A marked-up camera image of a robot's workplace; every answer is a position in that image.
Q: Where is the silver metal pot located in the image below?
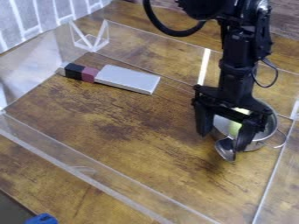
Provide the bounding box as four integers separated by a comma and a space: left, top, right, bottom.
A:
210, 100, 287, 153

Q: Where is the clear acrylic triangular bracket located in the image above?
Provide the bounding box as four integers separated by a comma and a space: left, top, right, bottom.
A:
70, 21, 110, 53

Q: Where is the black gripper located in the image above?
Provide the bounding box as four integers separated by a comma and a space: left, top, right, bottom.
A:
191, 85, 274, 152

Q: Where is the black cable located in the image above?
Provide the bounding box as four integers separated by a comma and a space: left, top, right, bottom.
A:
142, 0, 209, 38

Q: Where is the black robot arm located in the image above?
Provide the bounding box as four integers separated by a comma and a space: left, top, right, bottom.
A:
178, 0, 274, 152

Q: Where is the blue object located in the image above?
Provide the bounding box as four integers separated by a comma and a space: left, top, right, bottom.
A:
25, 213, 59, 224

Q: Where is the spoon with yellow handle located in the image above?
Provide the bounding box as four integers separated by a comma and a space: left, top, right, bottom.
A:
213, 115, 241, 162

